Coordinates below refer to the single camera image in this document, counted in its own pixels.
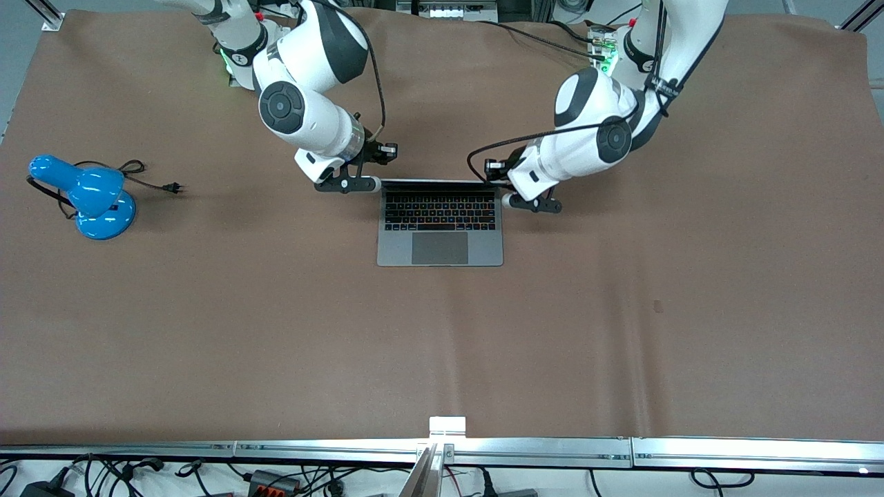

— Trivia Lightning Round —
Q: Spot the grey laptop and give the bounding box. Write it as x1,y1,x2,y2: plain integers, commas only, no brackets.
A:
376,179,504,267

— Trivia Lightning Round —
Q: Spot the silver metal device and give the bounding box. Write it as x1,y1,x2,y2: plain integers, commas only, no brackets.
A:
397,0,499,21

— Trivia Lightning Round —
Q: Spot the brown table mat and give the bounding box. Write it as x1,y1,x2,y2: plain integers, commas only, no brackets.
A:
0,7,884,446

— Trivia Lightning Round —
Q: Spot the blue desk lamp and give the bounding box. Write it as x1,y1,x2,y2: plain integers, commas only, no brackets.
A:
28,155,137,241

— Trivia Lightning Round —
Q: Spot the aluminium profile strut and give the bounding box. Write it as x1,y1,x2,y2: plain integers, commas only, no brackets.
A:
399,443,457,497

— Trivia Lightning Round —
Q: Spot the black orange power adapter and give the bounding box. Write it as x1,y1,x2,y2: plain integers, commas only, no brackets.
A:
249,469,301,494

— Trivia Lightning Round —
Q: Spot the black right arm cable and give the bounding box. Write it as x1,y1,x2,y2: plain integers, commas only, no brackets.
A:
325,0,387,144

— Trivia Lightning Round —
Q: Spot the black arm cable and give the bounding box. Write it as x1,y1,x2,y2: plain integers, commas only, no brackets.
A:
325,0,387,144
467,0,681,182

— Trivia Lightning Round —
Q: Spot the black braided table cable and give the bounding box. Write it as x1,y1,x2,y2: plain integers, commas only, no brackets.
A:
477,19,608,59

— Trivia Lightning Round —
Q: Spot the black lamp cable with plug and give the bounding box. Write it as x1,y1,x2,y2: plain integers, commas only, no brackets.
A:
26,160,186,220

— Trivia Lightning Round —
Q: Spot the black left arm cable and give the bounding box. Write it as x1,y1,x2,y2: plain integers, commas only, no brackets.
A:
467,0,681,182

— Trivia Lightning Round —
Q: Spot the aluminium table edge rail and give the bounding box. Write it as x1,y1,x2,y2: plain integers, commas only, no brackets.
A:
0,442,236,460
449,437,633,470
631,436,884,476
233,440,422,465

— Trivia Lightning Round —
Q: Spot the aluminium frame post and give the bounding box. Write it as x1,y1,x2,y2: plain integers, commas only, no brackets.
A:
838,0,884,32
26,0,64,32

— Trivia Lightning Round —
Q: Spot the black looped cable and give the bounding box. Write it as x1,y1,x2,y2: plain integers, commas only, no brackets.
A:
691,468,755,491

